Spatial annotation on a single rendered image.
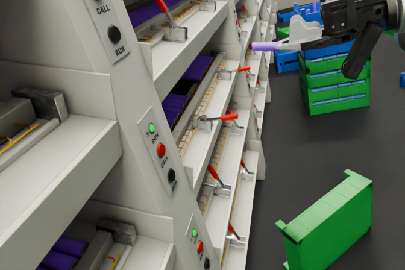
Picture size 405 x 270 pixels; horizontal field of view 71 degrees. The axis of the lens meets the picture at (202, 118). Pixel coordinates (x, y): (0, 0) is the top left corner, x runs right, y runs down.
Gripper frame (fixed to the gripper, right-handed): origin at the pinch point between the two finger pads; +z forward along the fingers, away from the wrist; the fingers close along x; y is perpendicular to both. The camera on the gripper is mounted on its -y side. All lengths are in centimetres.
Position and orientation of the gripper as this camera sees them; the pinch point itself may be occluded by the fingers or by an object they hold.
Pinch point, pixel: (282, 47)
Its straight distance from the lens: 64.5
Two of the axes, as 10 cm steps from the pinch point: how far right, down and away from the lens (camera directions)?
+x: -2.6, 5.2, -8.2
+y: -3.2, -8.4, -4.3
